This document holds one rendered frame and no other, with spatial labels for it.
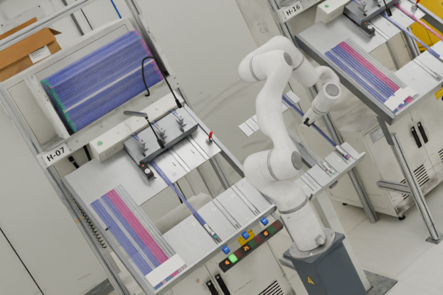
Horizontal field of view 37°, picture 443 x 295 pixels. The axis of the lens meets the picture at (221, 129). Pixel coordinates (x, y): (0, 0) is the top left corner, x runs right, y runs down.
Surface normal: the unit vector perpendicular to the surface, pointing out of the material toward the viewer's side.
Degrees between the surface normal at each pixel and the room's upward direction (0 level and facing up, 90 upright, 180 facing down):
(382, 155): 90
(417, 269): 0
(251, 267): 90
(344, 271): 90
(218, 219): 47
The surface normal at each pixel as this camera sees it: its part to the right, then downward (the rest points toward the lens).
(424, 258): -0.44, -0.85
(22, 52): 0.40, -0.11
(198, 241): 0.03, -0.54
